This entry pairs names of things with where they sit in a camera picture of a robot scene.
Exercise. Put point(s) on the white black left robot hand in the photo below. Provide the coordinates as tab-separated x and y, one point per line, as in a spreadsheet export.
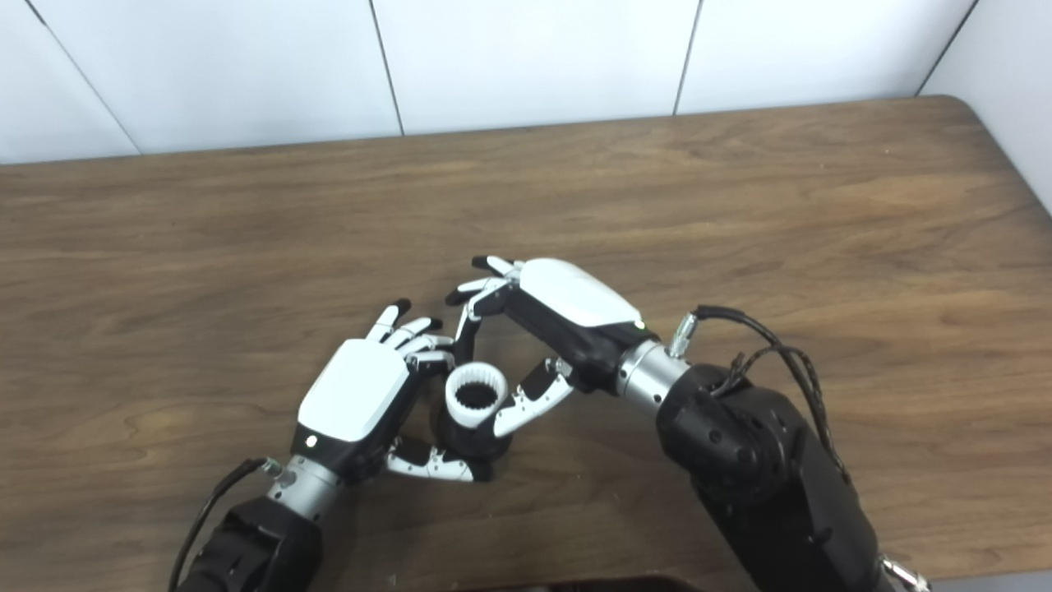
353	390

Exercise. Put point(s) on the round black part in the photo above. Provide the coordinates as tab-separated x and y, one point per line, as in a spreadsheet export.
472	442

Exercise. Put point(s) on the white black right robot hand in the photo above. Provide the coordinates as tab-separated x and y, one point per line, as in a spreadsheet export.
575	296

